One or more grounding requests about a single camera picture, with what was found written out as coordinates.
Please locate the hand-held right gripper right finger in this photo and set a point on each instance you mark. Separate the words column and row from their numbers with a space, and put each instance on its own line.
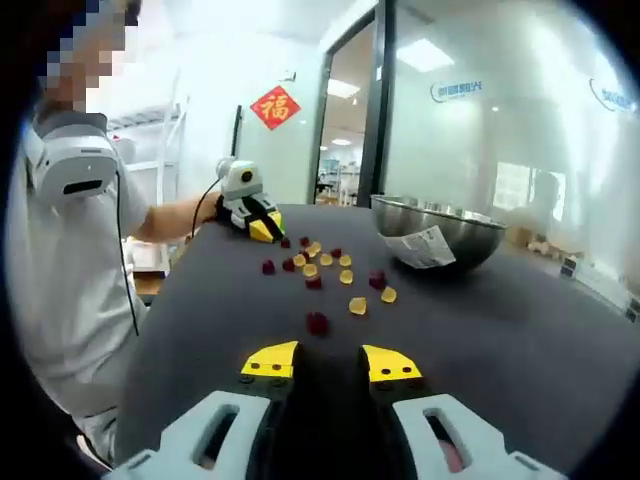
column 450, row 425

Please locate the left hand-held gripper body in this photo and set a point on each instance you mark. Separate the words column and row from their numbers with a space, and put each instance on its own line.
column 239, row 186

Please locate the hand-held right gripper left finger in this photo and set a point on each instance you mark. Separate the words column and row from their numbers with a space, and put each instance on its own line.
column 210, row 425

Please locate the group of gummy candies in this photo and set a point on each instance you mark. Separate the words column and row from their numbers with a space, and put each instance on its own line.
column 345, row 276

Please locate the steel bowl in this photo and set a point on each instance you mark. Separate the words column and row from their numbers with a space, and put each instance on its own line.
column 465, row 240

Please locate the white metal shelf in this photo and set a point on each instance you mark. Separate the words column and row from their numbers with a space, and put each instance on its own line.
column 167, row 150

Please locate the wooden side furniture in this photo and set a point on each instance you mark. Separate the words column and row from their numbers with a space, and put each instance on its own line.
column 150, row 285

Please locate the ceiling light panel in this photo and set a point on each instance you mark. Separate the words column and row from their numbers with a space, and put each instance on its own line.
column 343, row 88
column 425, row 54

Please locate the white paper label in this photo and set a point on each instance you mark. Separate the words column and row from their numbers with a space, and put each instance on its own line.
column 422, row 247

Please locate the white chest-worn device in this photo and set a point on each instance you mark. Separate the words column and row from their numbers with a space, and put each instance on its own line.
column 75, row 167

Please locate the person in white shirt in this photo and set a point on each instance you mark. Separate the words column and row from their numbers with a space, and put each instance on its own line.
column 60, row 280

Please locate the cardboard box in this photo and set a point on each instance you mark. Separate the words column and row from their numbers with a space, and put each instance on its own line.
column 520, row 235

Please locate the red diamond wall decoration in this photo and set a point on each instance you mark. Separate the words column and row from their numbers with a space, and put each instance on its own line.
column 275, row 107

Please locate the black door frame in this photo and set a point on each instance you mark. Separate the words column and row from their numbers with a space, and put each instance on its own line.
column 382, row 100

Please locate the blue glass wall sticker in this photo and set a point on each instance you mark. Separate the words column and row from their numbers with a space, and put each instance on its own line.
column 612, row 97
column 456, row 91

